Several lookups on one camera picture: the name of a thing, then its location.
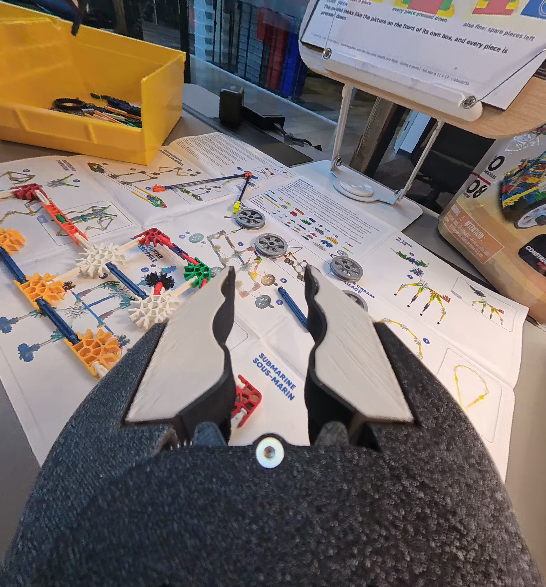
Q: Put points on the white document stand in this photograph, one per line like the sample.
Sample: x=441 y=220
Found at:
x=392 y=211

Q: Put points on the red plastic connector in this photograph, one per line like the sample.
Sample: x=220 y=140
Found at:
x=248 y=399

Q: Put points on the yellow plastic parts bin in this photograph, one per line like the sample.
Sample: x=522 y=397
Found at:
x=163 y=101

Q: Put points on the grey plastic spoked wheel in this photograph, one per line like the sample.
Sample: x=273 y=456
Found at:
x=270 y=245
x=250 y=218
x=355 y=298
x=346 y=268

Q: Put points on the black power adapter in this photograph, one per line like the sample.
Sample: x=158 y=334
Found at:
x=232 y=105

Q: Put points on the black power brick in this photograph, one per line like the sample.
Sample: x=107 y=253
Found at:
x=264 y=116

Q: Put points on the printed paper on stand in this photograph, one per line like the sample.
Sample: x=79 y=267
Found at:
x=420 y=46

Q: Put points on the brown construction set bag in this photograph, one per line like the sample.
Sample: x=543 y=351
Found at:
x=479 y=238

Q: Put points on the large fold-out instruction sheet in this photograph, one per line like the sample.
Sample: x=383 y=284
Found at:
x=438 y=339

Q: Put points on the colourful rod and connector model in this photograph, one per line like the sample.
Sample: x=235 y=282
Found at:
x=101 y=260

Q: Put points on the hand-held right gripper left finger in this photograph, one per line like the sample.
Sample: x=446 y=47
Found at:
x=181 y=376

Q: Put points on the blue rods with small connectors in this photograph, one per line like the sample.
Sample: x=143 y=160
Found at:
x=204 y=181

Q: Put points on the short blue plastic rod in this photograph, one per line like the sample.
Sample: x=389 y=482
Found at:
x=292 y=308

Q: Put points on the parts list instruction sheet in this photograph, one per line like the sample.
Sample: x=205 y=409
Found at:
x=319 y=215

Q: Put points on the pile of colourful construction pieces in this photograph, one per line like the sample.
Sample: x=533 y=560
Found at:
x=117 y=115

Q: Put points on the grey desk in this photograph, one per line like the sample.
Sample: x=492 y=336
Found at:
x=7 y=459

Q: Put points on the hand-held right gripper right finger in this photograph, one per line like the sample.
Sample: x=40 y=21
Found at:
x=360 y=376

